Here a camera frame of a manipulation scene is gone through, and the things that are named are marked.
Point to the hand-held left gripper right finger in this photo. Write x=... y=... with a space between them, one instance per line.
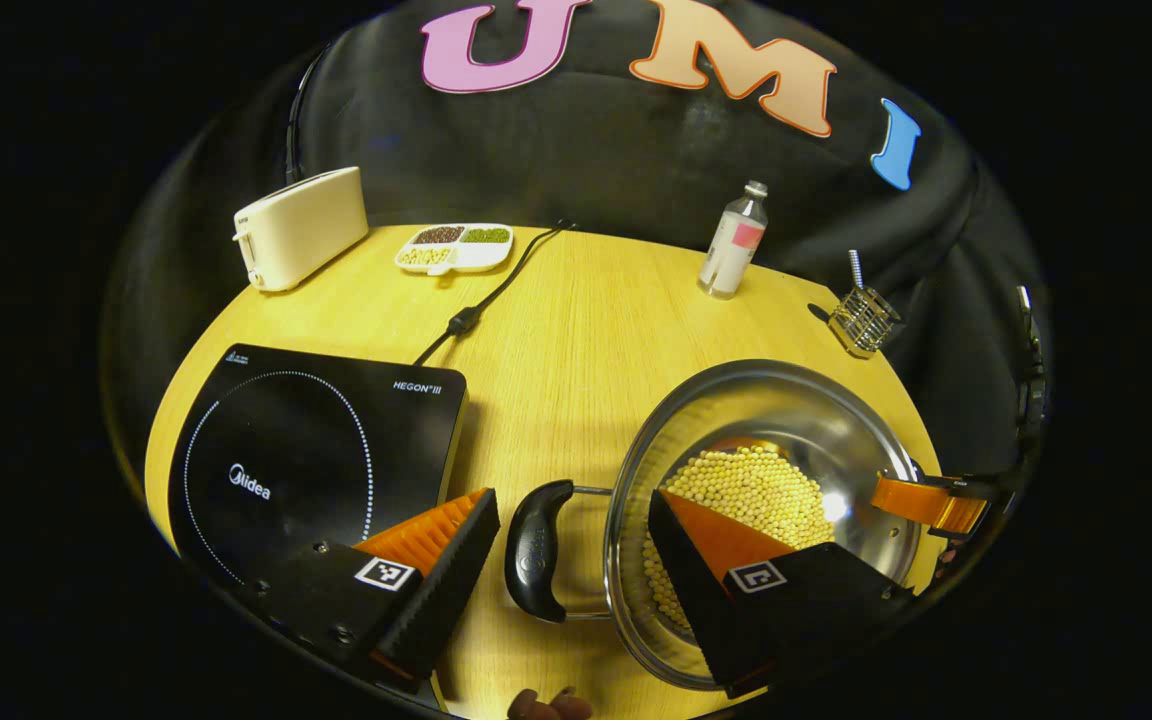
x=691 y=580

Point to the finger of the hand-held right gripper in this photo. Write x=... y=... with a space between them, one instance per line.
x=921 y=503

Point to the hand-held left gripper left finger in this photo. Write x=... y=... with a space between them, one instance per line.
x=446 y=575

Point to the black induction cooktop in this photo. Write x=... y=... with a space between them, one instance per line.
x=286 y=450

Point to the pile of yellow soybeans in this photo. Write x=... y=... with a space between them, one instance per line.
x=756 y=490

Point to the black round table grommet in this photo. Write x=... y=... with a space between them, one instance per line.
x=821 y=313

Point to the striped straw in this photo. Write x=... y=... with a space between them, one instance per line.
x=856 y=270

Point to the white divided tray of beans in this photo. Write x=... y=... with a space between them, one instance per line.
x=461 y=255

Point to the clear bottle with pink label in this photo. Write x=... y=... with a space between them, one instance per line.
x=731 y=245

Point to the white toaster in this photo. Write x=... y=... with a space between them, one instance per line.
x=301 y=230

